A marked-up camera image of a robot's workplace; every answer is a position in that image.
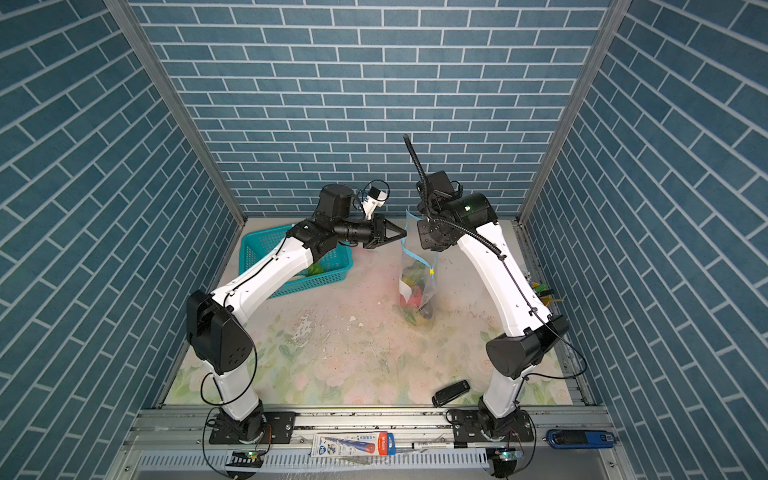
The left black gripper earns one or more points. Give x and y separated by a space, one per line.
376 231

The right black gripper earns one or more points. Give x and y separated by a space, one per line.
426 239

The teal plastic basket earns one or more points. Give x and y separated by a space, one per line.
257 245

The clear zip top bag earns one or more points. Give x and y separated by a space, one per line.
418 267

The white green toy radish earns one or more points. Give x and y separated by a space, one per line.
314 270

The red toy strawberry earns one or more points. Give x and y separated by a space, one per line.
410 296

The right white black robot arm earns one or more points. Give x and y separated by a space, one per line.
529 329

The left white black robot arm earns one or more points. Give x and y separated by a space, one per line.
216 321

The yellow pencil cup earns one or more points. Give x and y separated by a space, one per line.
542 291

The black remote control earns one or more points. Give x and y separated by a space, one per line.
450 393

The red white blue package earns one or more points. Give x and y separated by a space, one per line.
348 445

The blue black handheld tool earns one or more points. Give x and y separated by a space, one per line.
580 439

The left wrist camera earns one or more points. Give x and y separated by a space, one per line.
338 201

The aluminium mounting rail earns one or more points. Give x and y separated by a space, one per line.
180 440

